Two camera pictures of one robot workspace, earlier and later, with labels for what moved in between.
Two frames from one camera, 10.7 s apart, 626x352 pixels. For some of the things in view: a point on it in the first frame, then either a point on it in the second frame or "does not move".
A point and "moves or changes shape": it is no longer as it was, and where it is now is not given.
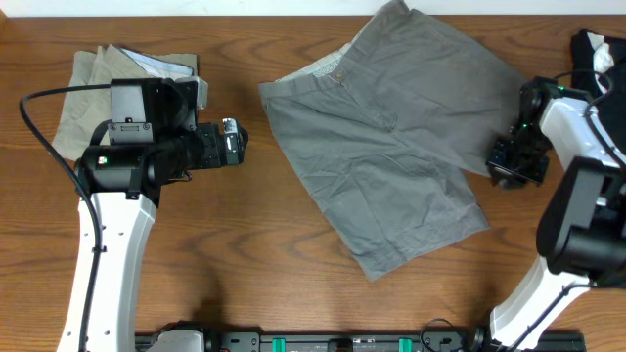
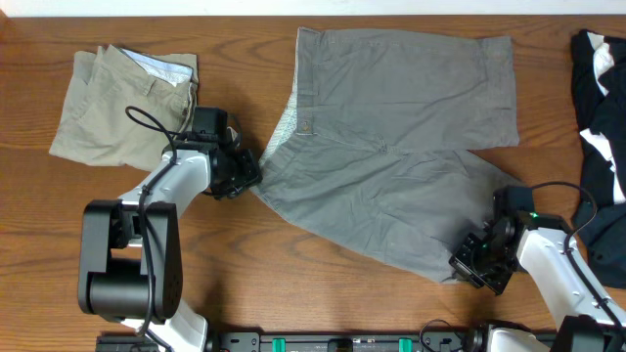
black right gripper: x=498 y=167 to x=462 y=261
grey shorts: x=392 y=130 moves or changes shape
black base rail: x=383 y=342 does not move
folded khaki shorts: x=87 y=103 does not move
